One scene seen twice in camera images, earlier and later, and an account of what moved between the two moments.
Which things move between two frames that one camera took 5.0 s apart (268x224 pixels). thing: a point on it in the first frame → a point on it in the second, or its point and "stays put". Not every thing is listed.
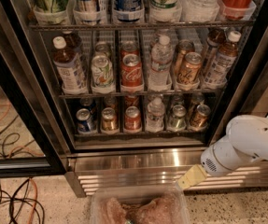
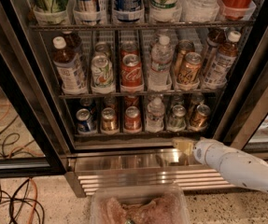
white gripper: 214,160 → 203,152
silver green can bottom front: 177,121 stays put
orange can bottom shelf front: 200,119 stays put
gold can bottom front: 109,120 stays put
